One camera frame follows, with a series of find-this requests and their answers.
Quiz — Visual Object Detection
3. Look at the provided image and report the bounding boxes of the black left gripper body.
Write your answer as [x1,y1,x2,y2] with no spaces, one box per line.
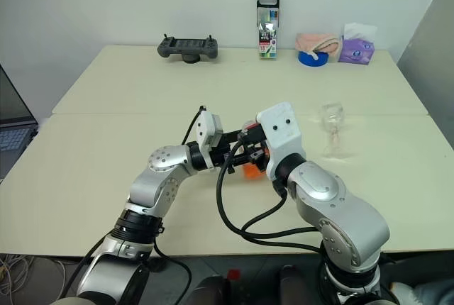
[209,133,236,169]

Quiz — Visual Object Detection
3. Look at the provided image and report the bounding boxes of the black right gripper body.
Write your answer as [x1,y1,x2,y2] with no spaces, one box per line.
[253,123,272,165]

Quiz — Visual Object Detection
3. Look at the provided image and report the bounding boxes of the orange drink bottle red cap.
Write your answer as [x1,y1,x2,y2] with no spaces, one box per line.
[240,119,267,181]

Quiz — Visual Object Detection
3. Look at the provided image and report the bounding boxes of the clear wine glass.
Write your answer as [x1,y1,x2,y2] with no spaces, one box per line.
[316,101,353,160]

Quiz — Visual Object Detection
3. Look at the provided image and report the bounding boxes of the blue tape roll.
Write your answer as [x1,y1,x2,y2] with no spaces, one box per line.
[297,49,329,68]

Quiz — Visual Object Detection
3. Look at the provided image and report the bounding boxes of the dark grey handheld controller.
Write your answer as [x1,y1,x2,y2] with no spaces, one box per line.
[157,33,221,63]

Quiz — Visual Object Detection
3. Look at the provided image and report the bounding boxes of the coloured marker pen box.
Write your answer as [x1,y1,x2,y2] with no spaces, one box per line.
[255,0,282,61]

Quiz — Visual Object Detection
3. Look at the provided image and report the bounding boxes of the pink folded cloth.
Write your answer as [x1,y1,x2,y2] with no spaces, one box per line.
[295,32,343,57]

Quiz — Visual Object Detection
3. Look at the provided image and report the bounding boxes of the purple tissue pack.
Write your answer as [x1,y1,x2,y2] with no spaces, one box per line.
[337,22,378,65]

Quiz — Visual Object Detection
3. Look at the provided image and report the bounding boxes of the dark rounded shape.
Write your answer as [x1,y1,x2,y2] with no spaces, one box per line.
[190,274,232,305]

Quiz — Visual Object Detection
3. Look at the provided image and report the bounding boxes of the grey partition board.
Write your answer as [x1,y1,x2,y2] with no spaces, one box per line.
[396,0,454,150]

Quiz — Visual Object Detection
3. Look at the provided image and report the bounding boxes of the grey laptop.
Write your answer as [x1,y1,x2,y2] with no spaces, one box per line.
[0,63,38,152]

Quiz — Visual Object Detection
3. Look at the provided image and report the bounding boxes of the blue grey fabric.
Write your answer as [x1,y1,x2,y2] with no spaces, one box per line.
[389,278,454,305]

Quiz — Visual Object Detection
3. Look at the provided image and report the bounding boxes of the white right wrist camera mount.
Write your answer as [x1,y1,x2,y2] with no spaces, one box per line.
[255,101,308,182]

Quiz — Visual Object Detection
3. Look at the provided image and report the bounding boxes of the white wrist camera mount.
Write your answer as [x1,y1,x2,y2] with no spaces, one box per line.
[255,101,308,182]
[194,108,225,153]

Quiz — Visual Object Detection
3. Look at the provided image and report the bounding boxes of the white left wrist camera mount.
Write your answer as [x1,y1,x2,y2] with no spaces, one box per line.
[194,108,225,153]

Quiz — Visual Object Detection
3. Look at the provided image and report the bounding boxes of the thin black left wrist cable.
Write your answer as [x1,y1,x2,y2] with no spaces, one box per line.
[181,105,209,145]

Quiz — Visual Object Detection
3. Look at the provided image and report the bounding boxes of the thick black wrist cable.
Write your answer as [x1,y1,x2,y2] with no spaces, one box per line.
[216,140,324,253]

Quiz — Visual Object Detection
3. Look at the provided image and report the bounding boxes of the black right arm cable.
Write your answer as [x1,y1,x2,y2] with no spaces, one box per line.
[240,191,321,235]

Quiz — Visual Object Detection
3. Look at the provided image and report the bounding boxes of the white floor cables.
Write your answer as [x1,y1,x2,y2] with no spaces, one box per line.
[0,253,68,301]

